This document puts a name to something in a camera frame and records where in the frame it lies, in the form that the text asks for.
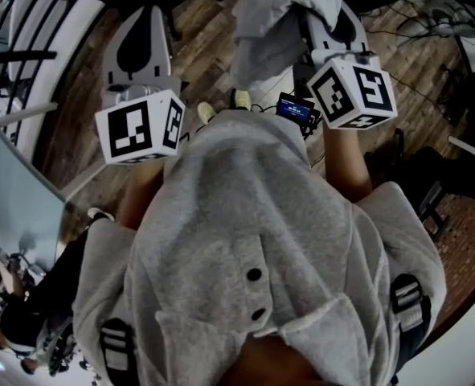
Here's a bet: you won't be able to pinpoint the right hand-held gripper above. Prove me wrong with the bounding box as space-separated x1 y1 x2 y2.
306 7 399 131

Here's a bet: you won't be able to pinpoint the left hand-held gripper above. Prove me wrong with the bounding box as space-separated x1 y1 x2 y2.
94 4 187 166

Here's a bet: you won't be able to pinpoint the pale grey clothes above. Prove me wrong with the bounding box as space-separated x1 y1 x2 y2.
230 0 350 92

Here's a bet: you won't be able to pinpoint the person's left forearm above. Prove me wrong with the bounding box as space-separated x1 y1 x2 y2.
115 158 166 232

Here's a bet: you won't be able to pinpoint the person's right forearm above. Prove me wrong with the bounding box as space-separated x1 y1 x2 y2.
322 124 374 205

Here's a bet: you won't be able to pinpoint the small black screen device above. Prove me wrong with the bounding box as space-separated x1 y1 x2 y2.
275 91 323 139

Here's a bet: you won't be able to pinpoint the person's left pale shoe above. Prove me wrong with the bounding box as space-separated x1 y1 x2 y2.
196 101 219 125

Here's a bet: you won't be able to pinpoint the person's pale shoe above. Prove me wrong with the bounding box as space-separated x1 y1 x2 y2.
196 101 219 125
233 89 254 112

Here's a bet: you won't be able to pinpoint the person's right pale shoe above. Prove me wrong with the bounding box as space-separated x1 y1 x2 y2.
233 89 254 112

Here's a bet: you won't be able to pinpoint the black metal railing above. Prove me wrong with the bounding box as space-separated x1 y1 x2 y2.
0 0 106 121

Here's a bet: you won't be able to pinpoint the black floor bag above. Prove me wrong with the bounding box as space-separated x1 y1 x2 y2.
364 146 475 205

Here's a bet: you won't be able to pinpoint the glass desk with white legs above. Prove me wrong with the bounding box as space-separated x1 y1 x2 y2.
0 101 106 281

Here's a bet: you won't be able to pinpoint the person's grey buttoned sweatshirt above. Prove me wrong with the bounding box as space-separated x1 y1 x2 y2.
72 109 444 386

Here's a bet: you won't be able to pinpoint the person's neck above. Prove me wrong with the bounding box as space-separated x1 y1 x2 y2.
227 335 327 386

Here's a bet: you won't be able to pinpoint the black grey shoulder strap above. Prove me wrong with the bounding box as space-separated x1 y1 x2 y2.
99 317 137 386
389 273 432 334

